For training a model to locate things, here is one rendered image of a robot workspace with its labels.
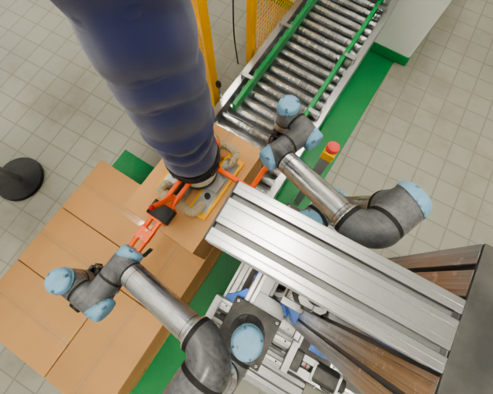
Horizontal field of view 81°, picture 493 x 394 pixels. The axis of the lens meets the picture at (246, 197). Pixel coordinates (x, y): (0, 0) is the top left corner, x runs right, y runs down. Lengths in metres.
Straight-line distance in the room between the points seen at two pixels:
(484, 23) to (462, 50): 0.46
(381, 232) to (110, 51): 0.72
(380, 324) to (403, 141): 2.72
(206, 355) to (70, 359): 1.47
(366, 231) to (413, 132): 2.38
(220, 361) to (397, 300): 0.47
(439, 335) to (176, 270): 1.62
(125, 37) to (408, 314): 0.57
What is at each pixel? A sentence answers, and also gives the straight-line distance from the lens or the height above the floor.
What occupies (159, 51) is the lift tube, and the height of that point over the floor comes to 1.98.
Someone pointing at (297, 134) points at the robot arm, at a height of 1.54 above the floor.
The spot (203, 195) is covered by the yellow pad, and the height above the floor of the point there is 1.10.
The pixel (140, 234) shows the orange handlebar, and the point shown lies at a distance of 1.26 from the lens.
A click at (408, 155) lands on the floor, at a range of 3.01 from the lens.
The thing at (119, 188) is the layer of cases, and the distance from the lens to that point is 2.12.
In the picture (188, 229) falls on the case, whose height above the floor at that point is 1.07.
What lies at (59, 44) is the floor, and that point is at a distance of 3.82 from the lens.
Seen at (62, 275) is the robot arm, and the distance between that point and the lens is 0.98.
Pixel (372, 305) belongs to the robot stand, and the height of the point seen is 2.03.
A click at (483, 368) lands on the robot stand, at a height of 2.03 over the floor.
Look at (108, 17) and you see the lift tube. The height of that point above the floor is 2.05.
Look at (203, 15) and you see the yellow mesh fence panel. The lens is 1.76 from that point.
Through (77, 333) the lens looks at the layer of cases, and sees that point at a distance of 2.13.
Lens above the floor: 2.39
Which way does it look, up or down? 74 degrees down
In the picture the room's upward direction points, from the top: 1 degrees clockwise
